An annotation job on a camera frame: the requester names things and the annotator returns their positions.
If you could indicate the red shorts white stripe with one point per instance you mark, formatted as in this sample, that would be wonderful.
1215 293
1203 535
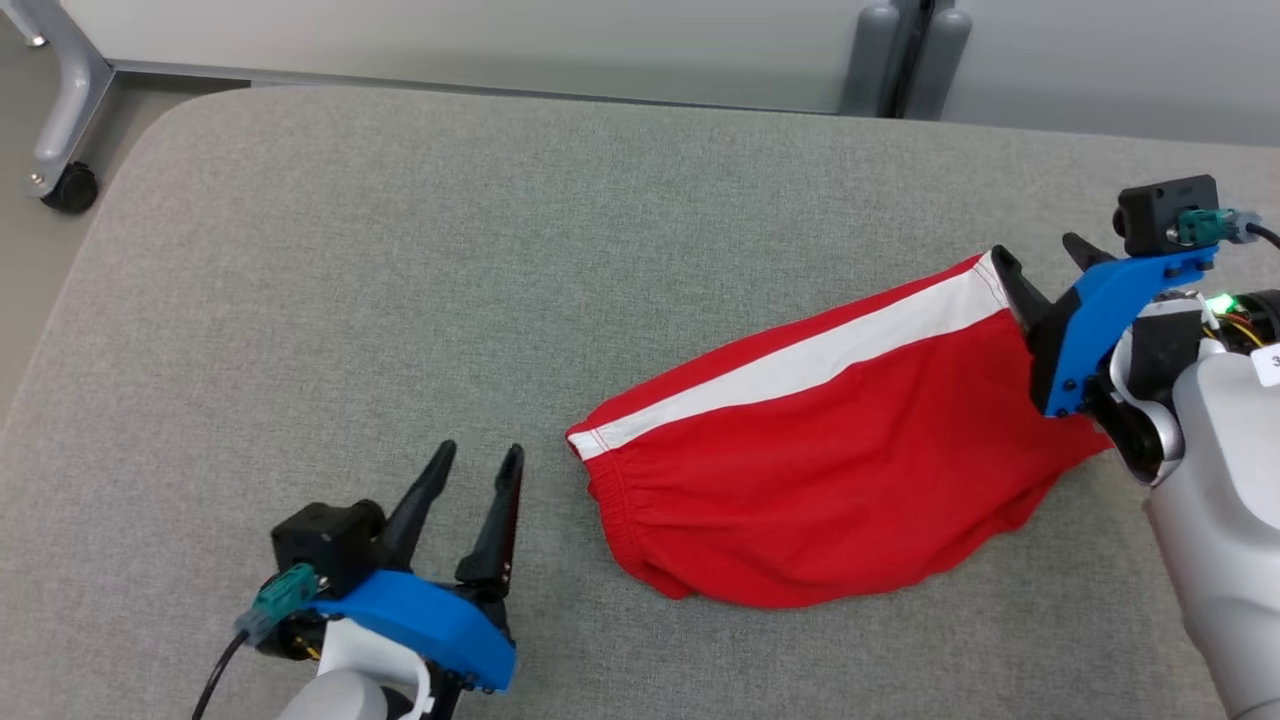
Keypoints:
800 480

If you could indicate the grey metal stand leg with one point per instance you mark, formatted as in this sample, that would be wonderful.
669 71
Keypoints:
70 90

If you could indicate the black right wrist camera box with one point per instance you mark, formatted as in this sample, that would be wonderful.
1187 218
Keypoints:
1155 210

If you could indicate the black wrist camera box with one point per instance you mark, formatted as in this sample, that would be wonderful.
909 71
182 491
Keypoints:
1155 210
325 540

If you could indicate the black caster wheel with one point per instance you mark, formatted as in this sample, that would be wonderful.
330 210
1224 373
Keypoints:
72 188

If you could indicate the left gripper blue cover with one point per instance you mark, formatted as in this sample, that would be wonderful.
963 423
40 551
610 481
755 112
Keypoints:
430 620

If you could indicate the grey partition base rail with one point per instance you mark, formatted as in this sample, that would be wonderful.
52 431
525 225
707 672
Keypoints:
400 85

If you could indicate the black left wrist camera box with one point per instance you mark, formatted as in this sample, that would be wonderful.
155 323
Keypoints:
325 540

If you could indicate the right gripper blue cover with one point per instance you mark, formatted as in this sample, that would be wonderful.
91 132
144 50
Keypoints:
1085 330

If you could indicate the grey cylindrical post foot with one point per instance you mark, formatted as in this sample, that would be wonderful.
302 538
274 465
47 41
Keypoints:
870 60
940 65

